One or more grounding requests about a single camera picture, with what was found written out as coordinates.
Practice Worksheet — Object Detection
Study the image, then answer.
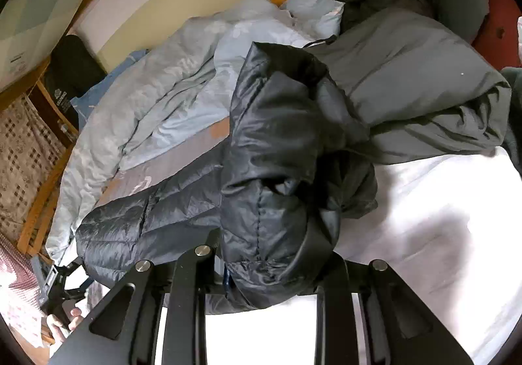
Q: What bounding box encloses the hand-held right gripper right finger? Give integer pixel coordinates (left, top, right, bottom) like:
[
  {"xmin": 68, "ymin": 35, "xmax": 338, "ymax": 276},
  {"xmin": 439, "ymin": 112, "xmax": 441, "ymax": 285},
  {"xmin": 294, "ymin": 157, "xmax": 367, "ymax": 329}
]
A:
[{"xmin": 314, "ymin": 253, "xmax": 476, "ymax": 365}]

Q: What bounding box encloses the red cushion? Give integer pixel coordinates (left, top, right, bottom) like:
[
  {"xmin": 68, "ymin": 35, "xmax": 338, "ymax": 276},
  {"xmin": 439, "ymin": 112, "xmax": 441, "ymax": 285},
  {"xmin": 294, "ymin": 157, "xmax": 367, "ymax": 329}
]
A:
[{"xmin": 473, "ymin": 0, "xmax": 522, "ymax": 72}]

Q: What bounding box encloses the blue pillow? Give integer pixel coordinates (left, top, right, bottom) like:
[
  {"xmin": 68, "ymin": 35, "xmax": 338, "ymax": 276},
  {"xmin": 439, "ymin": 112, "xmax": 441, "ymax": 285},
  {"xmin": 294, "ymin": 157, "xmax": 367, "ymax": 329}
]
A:
[{"xmin": 71, "ymin": 49, "xmax": 149, "ymax": 121}]

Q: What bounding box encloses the black puffer jacket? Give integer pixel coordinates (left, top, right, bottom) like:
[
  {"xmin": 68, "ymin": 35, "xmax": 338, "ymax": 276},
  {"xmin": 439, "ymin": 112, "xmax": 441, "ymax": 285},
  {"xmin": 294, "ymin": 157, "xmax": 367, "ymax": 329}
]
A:
[{"xmin": 75, "ymin": 42, "xmax": 378, "ymax": 314}]

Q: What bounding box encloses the person's left hand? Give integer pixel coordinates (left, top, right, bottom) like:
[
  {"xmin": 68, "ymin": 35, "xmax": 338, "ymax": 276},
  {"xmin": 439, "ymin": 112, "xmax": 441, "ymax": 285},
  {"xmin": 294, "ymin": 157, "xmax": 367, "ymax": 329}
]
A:
[{"xmin": 46, "ymin": 306, "xmax": 88, "ymax": 345}]

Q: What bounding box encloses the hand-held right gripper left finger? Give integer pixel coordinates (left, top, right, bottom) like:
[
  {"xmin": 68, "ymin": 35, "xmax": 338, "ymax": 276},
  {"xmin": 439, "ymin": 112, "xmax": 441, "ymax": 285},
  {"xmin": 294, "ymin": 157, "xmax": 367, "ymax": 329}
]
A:
[{"xmin": 49, "ymin": 228, "xmax": 224, "ymax": 365}]

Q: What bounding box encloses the wooden bed frame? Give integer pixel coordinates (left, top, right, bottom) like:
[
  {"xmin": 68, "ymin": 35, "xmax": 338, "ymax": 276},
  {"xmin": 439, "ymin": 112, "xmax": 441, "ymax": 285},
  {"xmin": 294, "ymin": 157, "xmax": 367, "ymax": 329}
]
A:
[{"xmin": 0, "ymin": 0, "xmax": 172, "ymax": 255}]

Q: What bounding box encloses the white bed sheet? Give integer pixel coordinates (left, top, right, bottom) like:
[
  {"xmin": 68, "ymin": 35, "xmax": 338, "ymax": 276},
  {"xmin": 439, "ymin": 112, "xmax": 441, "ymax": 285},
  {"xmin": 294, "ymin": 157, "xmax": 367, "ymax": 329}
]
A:
[{"xmin": 159, "ymin": 145, "xmax": 522, "ymax": 365}]

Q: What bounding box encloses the black hanging bag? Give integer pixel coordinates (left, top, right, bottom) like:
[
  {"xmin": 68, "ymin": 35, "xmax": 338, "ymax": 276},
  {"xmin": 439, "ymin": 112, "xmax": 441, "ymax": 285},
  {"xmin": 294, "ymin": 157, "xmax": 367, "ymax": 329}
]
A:
[{"xmin": 43, "ymin": 34, "xmax": 107, "ymax": 133}]

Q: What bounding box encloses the dark grey padded jacket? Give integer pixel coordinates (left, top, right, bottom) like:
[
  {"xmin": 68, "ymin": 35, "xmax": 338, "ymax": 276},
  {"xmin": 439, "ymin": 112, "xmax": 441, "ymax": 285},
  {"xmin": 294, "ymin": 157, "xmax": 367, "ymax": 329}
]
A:
[{"xmin": 304, "ymin": 8, "xmax": 512, "ymax": 166}]

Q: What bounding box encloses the pale checkered mattress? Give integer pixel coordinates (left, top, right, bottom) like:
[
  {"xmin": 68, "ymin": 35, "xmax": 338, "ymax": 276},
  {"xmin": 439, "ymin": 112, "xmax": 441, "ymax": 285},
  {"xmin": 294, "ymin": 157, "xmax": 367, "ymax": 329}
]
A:
[{"xmin": 0, "ymin": 0, "xmax": 135, "ymax": 94}]

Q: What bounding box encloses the light blue floral duvet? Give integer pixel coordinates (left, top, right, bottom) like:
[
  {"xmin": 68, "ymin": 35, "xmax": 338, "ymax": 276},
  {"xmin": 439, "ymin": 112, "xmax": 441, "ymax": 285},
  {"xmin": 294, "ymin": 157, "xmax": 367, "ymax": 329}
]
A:
[{"xmin": 45, "ymin": 0, "xmax": 347, "ymax": 263}]

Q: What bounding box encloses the pink patterned cloth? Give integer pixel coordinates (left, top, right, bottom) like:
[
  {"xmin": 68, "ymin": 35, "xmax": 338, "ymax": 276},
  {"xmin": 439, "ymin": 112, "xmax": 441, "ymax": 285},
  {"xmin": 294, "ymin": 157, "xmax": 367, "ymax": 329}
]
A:
[{"xmin": 0, "ymin": 232, "xmax": 54, "ymax": 349}]

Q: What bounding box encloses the brown patterned curtain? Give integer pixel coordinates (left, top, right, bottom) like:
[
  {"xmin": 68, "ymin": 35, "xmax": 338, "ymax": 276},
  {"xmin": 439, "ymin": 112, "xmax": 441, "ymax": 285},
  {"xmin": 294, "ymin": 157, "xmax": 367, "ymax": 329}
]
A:
[{"xmin": 0, "ymin": 93, "xmax": 72, "ymax": 233}]

